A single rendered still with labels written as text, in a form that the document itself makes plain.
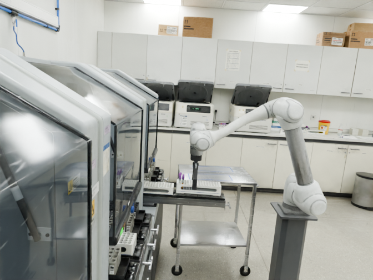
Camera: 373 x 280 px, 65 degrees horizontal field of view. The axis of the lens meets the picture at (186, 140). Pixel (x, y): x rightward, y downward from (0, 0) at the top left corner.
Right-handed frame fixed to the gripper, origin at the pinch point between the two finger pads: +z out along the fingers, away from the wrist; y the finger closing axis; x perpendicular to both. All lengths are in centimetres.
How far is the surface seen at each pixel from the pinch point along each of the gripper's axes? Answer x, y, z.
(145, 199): 31.4, -6.6, 10.4
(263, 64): -103, 258, -99
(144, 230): 26, -54, 7
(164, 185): 20.2, -1.6, 2.3
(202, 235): -13, 42, 61
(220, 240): -27, 35, 61
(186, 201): 4.4, -6.8, 10.1
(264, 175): -115, 228, 62
